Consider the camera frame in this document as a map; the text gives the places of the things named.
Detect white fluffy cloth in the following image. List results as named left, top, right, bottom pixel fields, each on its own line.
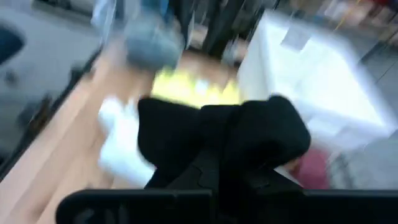
left=97, top=95, right=156, bottom=189

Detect blue sock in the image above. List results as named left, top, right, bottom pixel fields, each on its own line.
left=124, top=18, right=185, bottom=71

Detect yellow cloth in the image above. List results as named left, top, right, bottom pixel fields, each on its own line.
left=150, top=67, right=242, bottom=109

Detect clear plastic container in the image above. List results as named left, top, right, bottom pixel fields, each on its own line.
left=90, top=0, right=187, bottom=72

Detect black cloth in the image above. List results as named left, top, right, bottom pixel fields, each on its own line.
left=137, top=95, right=312, bottom=175

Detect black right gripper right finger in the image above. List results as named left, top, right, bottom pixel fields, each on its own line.
left=219, top=167, right=304, bottom=191

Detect maroon cloth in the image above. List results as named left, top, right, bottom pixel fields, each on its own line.
left=290, top=148, right=331, bottom=190

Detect white plastic bin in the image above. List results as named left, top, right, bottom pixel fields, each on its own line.
left=236, top=11, right=398, bottom=153

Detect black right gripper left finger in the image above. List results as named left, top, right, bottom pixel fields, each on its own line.
left=144, top=155, right=220, bottom=191

